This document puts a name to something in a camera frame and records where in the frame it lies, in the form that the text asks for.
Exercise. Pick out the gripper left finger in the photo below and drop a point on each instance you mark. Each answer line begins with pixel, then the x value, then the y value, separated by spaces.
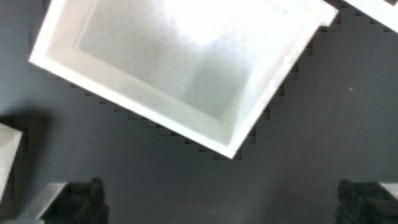
pixel 69 204

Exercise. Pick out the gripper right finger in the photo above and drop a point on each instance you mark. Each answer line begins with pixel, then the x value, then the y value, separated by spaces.
pixel 368 203

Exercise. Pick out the white drawer cabinet box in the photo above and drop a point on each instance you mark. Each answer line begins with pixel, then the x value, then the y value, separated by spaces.
pixel 380 9

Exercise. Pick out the rear white drawer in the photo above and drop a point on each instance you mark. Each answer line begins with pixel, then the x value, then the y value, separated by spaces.
pixel 181 58

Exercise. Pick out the white U-shaped fence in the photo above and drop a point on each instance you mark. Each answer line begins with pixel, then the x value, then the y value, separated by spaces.
pixel 9 144

